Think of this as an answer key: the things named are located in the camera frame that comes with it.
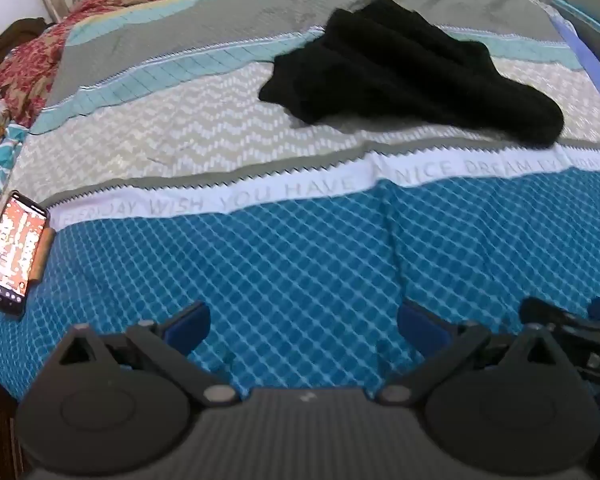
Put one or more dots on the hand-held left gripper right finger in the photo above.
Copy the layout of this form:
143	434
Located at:
419	326

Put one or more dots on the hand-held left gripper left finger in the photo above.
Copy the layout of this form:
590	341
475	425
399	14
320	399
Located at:
192	324

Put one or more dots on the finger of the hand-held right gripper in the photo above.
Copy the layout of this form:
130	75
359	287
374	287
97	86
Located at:
560	316

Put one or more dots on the black pants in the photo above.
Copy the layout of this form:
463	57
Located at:
405	72

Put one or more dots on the brown phone holder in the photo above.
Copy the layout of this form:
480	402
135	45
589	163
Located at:
44	256

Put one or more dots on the striped patterned bedspread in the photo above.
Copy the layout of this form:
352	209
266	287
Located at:
280	170

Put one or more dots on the black smartphone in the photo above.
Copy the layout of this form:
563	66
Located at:
11	250

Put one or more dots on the blue cloth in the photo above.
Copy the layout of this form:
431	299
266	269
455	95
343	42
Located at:
587	45

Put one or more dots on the red floral blanket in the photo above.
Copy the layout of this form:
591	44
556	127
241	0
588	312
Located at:
32	55

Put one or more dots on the carved wooden headboard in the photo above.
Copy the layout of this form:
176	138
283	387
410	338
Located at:
5	42

